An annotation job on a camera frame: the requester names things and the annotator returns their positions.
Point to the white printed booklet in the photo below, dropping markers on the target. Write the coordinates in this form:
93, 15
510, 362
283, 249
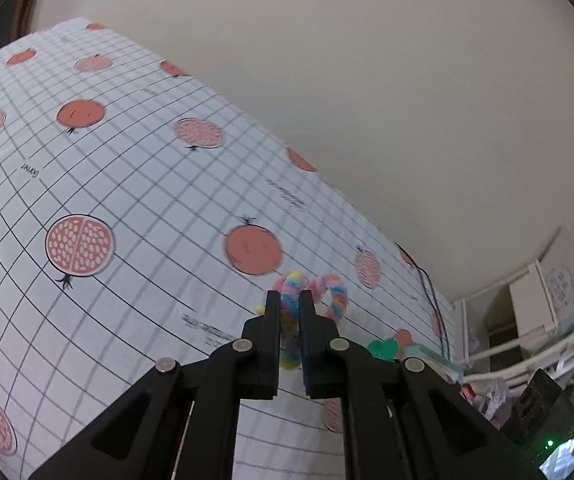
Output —
567, 275

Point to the white plastic basket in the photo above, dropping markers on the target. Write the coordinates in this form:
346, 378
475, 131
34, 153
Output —
542, 355

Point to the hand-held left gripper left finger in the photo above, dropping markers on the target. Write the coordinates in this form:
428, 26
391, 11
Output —
272, 330

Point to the teal cardboard box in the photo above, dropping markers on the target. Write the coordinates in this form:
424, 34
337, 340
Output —
456, 372

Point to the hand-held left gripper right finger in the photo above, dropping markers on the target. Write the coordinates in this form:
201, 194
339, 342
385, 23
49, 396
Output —
308, 350

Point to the pastel rainbow pipe cleaner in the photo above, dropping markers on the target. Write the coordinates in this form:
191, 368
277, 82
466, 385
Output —
337, 295

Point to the crumpled silver foil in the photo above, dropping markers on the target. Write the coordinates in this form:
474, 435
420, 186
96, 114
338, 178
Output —
489, 397

